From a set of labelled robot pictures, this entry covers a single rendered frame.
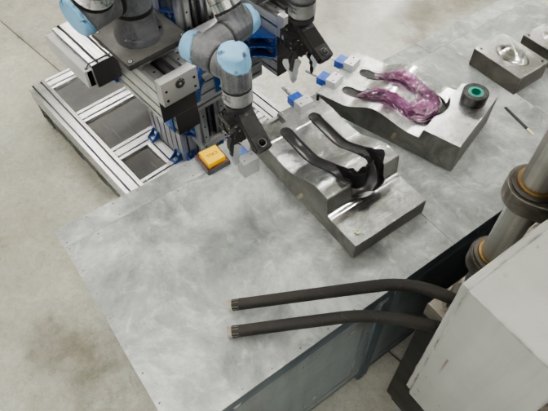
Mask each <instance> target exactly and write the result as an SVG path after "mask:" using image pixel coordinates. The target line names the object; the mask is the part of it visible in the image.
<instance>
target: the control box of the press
mask: <svg viewBox="0 0 548 411"><path fill-rule="evenodd" d="M406 385H407V386H408V388H409V389H410V391H409V394H410V395H411V396H412V397H413V398H414V399H415V400H416V401H417V402H418V404H419V405H420V406H421V407H422V409H423V410H424V411H538V410H539V409H540V408H541V407H543V406H544V405H545V404H547V403H548V219H547V220H546V221H545V222H543V223H542V224H540V225H539V226H538V227H536V228H535V229H533V230H532V231H531V232H530V233H529V234H527V235H526V236H524V237H523V238H522V239H520V240H519V241H517V242H516V243H515V244H513V245H512V246H511V247H510V248H509V249H507V250H506V251H505V252H503V253H502V254H500V255H499V256H498V257H496V258H495V259H494V260H493V261H492V262H490V263H489V264H487V265H486V266H485V267H483V268H482V269H480V270H479V271H478V272H477V273H476V274H474V275H473V276H471V277H470V278H469V279H467V280H466V281H464V282H463V283H462V285H461V287H460V289H459V291H458V292H457V294H456V296H455V298H454V300H453V301H452V303H451V305H450V307H449V309H448V310H447V312H446V314H445V315H444V318H443V320H442V321H441V322H440V325H439V327H438V329H437V330H436V332H435V334H434V336H433V338H432V339H431V341H430V343H429V345H428V346H427V348H426V350H425V352H424V353H423V355H422V358H421V359H420V361H419V362H418V364H417V365H416V366H415V370H414V371H413V374H412V375H411V377H410V379H409V381H408V382H407V384H406Z"/></svg>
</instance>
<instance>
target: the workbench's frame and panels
mask: <svg viewBox="0 0 548 411"><path fill-rule="evenodd" d="M501 212H502V211H501ZM501 212H499V213H498V214H496V215H495V216H493V217H492V218H491V219H490V220H488V221H487V222H485V223H484V224H482V225H481V226H480V227H478V228H476V229H475V230H474V231H473V232H471V233H470V234H469V235H467V236H465V237H464V238H463V239H461V240H460V241H459V242H458V243H456V244H455V245H453V246H452V247H450V248H449V249H447V250H446V251H445V252H443V253H442V254H441V255H439V256H438V257H436V258H435V259H433V260H432V261H430V262H429V263H428V264H427V265H425V266H424V267H422V268H421V269H419V270H418V271H417V272H415V273H414V274H413V275H412V276H410V277H408V278H407V279H409V280H415V281H423V282H426V283H430V284H433V285H437V286H439V287H442V288H444V289H447V288H449V287H450V286H451V285H453V284H454V283H456V282H457V281H459V280H460V279H461V278H463V277H464V276H465V275H466V274H467V273H468V272H469V271H468V269H467V267H466V254H467V252H468V250H469V249H470V247H471V245H472V243H473V242H474V241H475V240H476V239H478V238H480V237H482V236H488V235H489V233H490V232H491V230H492V229H493V226H494V224H495V223H496V222H497V219H498V217H499V215H500V214H501ZM433 299H434V298H432V297H429V296H426V295H423V294H416V293H411V292H404V291H389V292H387V293H386V294H384V295H383V296H382V297H381V298H379V299H378V300H376V301H375V302H373V303H372V304H370V305H369V306H367V308H365V309H364V310H379V311H389V312H400V313H405V314H410V315H414V316H421V317H422V316H423V314H424V310H425V308H426V305H427V304H428V303H429V302H430V301H431V300H433ZM415 330H416V329H413V328H409V327H404V326H400V325H389V324H381V323H347V324H343V325H341V326H339V327H338V328H337V329H336V330H334V331H333V332H332V333H330V334H328V335H327V336H326V337H324V338H323V339H321V340H320V341H319V342H318V343H316V344H315V345H313V346H312V347H310V348H309V349H307V350H306V351H305V352H304V353H302V354H301V355H300V356H298V357H296V358H295V359H294V360H292V361H290V362H289V363H288V364H287V365H285V366H284V367H283V368H281V369H279V370H278V371H277V372H275V373H274V374H273V375H272V376H270V377H269V378H267V379H266V380H264V381H263V382H261V383H260V384H259V385H257V386H256V387H255V388H253V389H252V390H250V391H249V392H247V393H246V394H244V395H243V396H242V397H241V398H239V399H238V400H236V401H235V402H233V403H232V404H230V405H229V406H228V407H227V408H225V409H224V410H222V411H312V410H313V409H314V408H315V407H316V406H318V405H319V404H321V403H322V402H323V401H325V400H326V399H327V398H329V397H330V396H331V395H332V394H333V393H335V392H336V391H337V390H339V389H340V388H341V387H343V386H344V385H346V384H347V383H348V382H350V381H351V380H352V379H353V378H355V379H356V380H358V379H360V378H362V377H363V376H364V375H365V374H366V373H367V370H368V368H369V366H370V365H371V364H373V363H374V362H375V361H377V360H378V359H379V358H381V357H382V356H384V355H385V354H386V353H388V352H389V351H390V350H391V349H392V348H393V347H395V346H396V345H398V344H399V343H401V342H402V341H403V340H405V339H406V338H407V337H408V336H409V335H410V334H412V333H413V332H415Z"/></svg>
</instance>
